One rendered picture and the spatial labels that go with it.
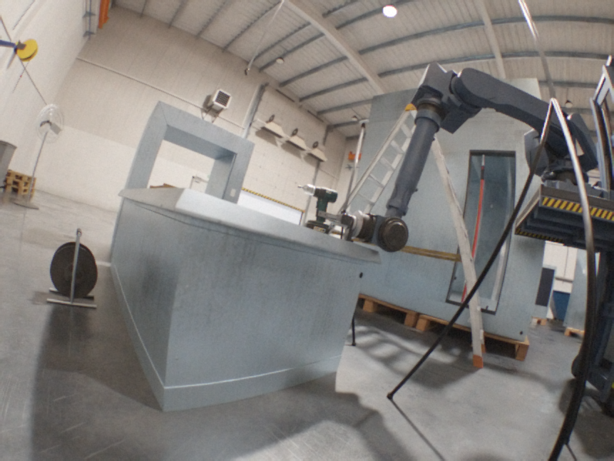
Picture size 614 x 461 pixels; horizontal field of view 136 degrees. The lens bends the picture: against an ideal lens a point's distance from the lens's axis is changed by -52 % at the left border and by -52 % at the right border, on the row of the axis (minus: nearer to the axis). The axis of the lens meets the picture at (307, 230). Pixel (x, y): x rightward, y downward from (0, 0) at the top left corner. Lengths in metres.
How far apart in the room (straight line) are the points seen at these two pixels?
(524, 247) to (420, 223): 1.25
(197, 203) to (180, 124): 2.13
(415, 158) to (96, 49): 11.54
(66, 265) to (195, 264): 0.91
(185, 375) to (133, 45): 11.71
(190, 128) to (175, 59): 9.33
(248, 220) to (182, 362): 0.44
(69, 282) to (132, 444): 0.91
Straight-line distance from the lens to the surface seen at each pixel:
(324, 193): 1.21
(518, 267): 2.87
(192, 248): 0.67
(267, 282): 0.82
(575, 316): 6.62
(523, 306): 2.86
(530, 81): 3.83
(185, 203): 0.60
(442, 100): 1.62
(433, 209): 3.13
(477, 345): 2.19
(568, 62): 10.70
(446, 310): 2.94
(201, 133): 2.76
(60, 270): 1.46
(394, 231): 1.26
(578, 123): 2.16
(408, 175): 1.40
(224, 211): 0.65
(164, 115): 2.70
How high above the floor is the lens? 0.59
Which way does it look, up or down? 3 degrees up
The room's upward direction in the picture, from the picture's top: 14 degrees clockwise
